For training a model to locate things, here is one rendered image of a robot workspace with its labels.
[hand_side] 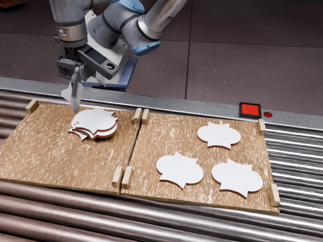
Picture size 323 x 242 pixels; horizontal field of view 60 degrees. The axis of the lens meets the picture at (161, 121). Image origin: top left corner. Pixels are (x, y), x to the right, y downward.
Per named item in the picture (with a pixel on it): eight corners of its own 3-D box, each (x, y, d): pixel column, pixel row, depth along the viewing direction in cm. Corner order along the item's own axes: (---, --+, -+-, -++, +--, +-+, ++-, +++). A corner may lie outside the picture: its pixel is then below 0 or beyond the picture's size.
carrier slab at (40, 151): (37, 105, 107) (36, 102, 106) (143, 115, 102) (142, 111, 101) (-21, 178, 80) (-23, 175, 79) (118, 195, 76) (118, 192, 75)
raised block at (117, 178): (118, 171, 80) (117, 164, 78) (124, 171, 80) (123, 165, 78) (112, 187, 76) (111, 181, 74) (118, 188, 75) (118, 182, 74)
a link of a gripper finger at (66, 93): (62, 109, 82) (68, 78, 81) (78, 114, 80) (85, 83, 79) (54, 108, 79) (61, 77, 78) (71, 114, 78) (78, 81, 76)
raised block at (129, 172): (127, 171, 80) (126, 165, 78) (133, 172, 80) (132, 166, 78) (121, 189, 75) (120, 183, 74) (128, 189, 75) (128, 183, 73)
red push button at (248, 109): (241, 106, 107) (242, 103, 106) (257, 108, 106) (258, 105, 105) (241, 116, 103) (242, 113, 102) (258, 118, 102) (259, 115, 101)
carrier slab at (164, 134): (145, 115, 102) (144, 112, 101) (260, 126, 98) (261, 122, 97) (121, 196, 76) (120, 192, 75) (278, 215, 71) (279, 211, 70)
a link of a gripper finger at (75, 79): (77, 96, 81) (83, 66, 80) (82, 98, 80) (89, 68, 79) (66, 95, 76) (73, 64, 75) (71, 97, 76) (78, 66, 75)
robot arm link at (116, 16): (116, 10, 128) (135, -11, 121) (131, 35, 127) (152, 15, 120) (98, 7, 117) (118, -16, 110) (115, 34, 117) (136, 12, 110)
